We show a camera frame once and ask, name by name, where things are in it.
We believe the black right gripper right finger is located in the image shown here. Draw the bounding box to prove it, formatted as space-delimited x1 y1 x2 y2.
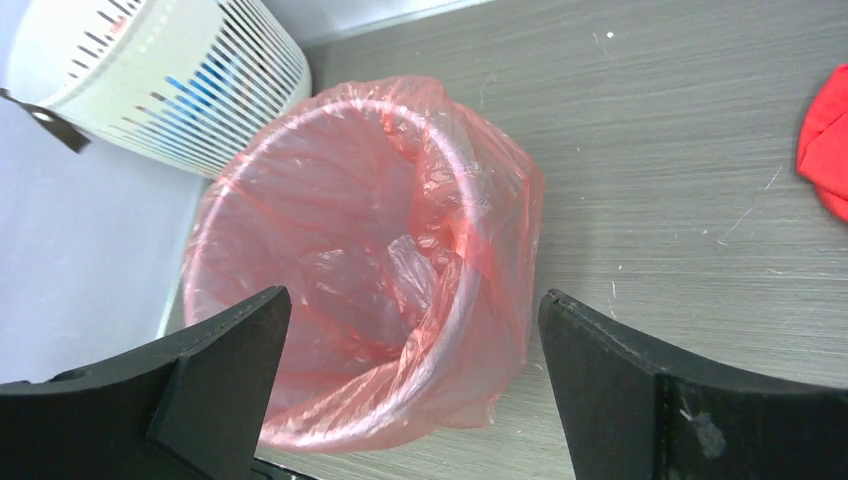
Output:
538 290 847 479

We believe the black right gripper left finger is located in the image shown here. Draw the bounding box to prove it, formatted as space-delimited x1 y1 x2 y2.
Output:
1 286 292 479

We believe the red plastic trash bag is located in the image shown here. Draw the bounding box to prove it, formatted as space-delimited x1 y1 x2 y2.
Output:
183 76 544 453

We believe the red cloth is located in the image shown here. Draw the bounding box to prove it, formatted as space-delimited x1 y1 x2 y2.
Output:
796 64 847 222

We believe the white slotted laundry basket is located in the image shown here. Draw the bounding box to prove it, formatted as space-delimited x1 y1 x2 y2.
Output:
1 0 312 178

